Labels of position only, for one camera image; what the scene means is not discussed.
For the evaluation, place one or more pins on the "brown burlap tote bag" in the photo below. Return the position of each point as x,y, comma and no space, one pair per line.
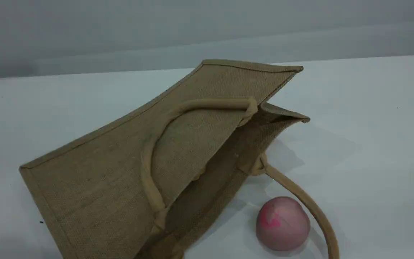
113,172

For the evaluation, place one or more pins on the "pink peach fruit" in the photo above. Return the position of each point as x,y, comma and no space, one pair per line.
282,225

